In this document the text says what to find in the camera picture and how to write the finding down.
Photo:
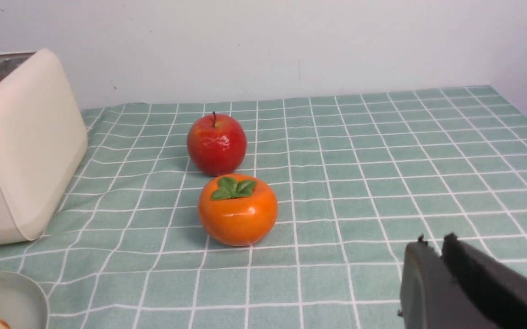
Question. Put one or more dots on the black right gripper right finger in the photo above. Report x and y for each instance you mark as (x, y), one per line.
(496, 290)

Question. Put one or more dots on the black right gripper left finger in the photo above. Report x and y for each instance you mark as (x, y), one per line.
(431, 298)

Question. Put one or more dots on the green checkered tablecloth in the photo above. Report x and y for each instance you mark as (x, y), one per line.
(357, 177)

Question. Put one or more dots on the orange persimmon with green leaf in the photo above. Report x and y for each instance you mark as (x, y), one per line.
(237, 210)

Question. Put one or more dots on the red apple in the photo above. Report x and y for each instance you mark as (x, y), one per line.
(216, 144)

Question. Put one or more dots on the pale green round plate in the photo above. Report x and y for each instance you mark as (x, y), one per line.
(23, 303)

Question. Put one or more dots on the white two-slot toaster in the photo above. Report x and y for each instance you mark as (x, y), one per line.
(43, 139)

